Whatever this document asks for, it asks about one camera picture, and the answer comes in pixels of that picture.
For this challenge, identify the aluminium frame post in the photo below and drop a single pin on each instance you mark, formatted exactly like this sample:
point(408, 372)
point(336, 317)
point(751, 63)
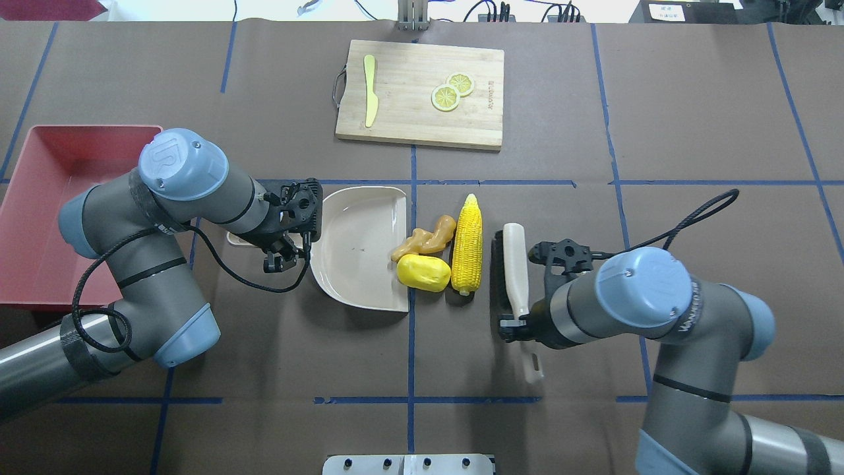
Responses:
point(413, 15)

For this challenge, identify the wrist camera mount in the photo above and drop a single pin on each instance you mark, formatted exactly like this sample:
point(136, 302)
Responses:
point(563, 261)
point(301, 205)

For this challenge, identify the beige hand brush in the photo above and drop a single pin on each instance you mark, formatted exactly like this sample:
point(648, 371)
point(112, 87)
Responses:
point(511, 287)

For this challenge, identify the lemon slice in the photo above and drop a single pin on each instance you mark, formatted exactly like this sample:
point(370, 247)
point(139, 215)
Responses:
point(462, 82)
point(445, 98)

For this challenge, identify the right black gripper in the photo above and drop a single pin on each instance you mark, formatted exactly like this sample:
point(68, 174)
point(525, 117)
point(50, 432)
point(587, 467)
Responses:
point(535, 321)

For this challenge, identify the yellow potato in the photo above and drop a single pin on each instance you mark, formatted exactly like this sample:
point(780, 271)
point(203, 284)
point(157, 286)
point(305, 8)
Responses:
point(422, 272)

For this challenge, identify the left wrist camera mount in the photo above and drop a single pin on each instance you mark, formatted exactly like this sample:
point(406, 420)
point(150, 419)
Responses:
point(301, 205)

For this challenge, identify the lemon slice near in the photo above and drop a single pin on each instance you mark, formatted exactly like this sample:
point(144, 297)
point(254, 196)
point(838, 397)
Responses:
point(445, 98)

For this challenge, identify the yellow corn cob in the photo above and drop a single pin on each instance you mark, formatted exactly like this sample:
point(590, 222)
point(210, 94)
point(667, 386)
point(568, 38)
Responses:
point(467, 255)

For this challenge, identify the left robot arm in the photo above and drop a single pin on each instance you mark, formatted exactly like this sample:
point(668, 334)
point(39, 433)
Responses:
point(138, 299)

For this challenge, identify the brown ginger root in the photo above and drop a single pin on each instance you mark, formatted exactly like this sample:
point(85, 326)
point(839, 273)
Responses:
point(423, 242)

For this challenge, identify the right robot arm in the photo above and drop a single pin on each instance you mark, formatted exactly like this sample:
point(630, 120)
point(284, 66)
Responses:
point(704, 329)

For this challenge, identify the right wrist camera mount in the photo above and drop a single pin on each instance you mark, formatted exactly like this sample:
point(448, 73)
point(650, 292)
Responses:
point(563, 261)

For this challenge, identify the yellow plastic knife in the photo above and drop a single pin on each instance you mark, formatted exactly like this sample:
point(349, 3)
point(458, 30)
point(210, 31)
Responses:
point(371, 98)

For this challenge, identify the magenta cloth on stand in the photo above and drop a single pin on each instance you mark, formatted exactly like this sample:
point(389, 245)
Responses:
point(51, 10)

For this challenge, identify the wooden cutting board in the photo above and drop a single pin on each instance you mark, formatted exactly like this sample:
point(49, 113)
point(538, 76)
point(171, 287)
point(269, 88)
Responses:
point(406, 75)

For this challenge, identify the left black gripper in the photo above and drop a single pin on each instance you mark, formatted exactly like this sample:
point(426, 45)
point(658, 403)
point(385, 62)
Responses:
point(267, 237)

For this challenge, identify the pink plastic bin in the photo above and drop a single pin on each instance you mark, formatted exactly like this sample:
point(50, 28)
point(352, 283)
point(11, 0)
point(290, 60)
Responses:
point(39, 270)

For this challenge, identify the lemon slice far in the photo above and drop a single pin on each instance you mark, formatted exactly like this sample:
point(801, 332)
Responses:
point(462, 82)

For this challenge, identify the black power box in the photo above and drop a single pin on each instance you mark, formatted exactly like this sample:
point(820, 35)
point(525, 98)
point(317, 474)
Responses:
point(683, 12)

